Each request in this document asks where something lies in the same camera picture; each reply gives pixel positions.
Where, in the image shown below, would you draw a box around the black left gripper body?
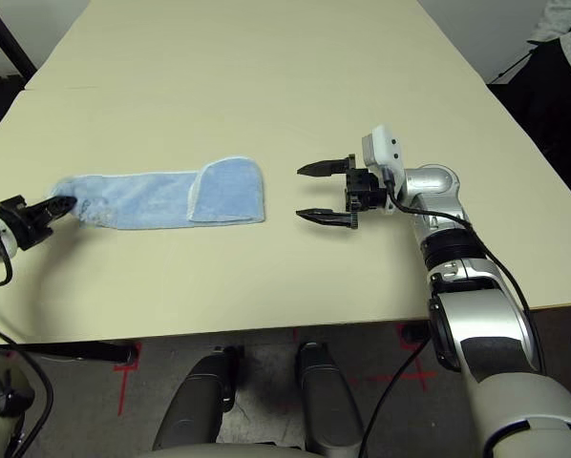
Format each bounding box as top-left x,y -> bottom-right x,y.
0,195 -> 53,252

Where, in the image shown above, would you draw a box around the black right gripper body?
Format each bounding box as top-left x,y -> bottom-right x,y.
345,155 -> 392,231

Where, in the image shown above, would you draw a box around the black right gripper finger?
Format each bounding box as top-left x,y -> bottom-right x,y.
294,207 -> 350,228
296,156 -> 350,179

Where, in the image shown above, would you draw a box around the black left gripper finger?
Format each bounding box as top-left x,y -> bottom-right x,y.
27,195 -> 79,217
32,203 -> 79,226

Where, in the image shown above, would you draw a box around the light blue towel white trim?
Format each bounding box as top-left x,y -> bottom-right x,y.
46,155 -> 267,231

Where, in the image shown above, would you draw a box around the black table base foot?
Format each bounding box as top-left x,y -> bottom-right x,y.
402,323 -> 430,345
0,341 -> 141,368

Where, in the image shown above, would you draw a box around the grey robot right leg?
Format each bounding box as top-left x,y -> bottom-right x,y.
294,341 -> 366,454

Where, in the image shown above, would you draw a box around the grey robot leg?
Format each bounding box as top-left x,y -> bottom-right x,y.
294,341 -> 366,454
151,345 -> 243,452

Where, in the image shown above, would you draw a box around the black stand rods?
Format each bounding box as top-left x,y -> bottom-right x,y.
488,40 -> 547,86

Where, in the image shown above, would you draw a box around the black low table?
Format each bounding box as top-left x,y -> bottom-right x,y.
486,40 -> 571,211

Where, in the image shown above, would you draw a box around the grey robot left leg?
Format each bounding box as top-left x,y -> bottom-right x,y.
151,345 -> 243,452

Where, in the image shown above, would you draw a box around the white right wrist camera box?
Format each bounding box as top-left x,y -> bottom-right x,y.
360,124 -> 406,211

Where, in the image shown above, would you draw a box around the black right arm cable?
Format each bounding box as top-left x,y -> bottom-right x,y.
359,169 -> 547,458

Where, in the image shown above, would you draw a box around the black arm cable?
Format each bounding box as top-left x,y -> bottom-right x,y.
359,169 -> 547,458
0,247 -> 55,458

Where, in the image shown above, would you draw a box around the side table black frame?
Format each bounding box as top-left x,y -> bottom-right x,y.
0,0 -> 37,82

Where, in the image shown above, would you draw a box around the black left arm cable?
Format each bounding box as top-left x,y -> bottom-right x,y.
0,247 -> 55,458

